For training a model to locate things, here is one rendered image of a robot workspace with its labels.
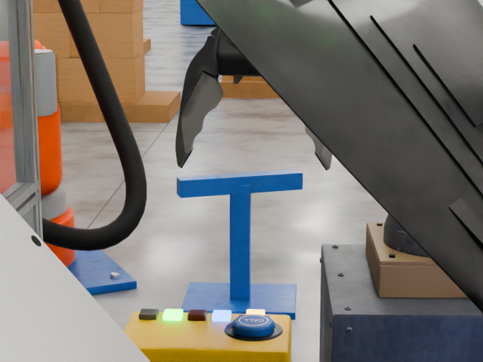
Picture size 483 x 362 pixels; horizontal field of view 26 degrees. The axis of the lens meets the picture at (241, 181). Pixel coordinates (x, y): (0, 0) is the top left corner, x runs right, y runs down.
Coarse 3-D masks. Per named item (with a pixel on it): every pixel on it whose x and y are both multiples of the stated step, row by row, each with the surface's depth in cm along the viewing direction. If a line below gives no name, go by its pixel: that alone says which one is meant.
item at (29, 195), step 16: (32, 16) 189; (32, 32) 189; (32, 48) 189; (32, 64) 190; (32, 80) 190; (32, 96) 190; (32, 112) 190; (32, 128) 190; (32, 144) 190; (32, 160) 191; (32, 176) 192; (16, 192) 184; (32, 192) 191; (16, 208) 180
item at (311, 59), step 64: (256, 0) 52; (320, 0) 54; (384, 0) 57; (448, 0) 60; (256, 64) 50; (320, 64) 52; (384, 64) 54; (448, 64) 56; (320, 128) 51; (384, 128) 52; (448, 128) 54; (384, 192) 51; (448, 192) 52; (448, 256) 51
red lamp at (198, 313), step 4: (188, 312) 103; (192, 312) 103; (196, 312) 103; (200, 312) 103; (204, 312) 103; (188, 316) 102; (192, 316) 102; (196, 316) 102; (200, 316) 102; (204, 316) 102; (192, 320) 102; (196, 320) 102; (200, 320) 102; (204, 320) 102
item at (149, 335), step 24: (144, 336) 98; (168, 336) 98; (192, 336) 98; (216, 336) 98; (240, 336) 98; (264, 336) 98; (288, 336) 98; (168, 360) 95; (192, 360) 95; (216, 360) 95; (240, 360) 95; (264, 360) 95; (288, 360) 95
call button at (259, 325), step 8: (240, 320) 99; (248, 320) 99; (256, 320) 99; (264, 320) 99; (272, 320) 99; (240, 328) 98; (248, 328) 98; (256, 328) 98; (264, 328) 98; (272, 328) 99; (248, 336) 98; (256, 336) 98
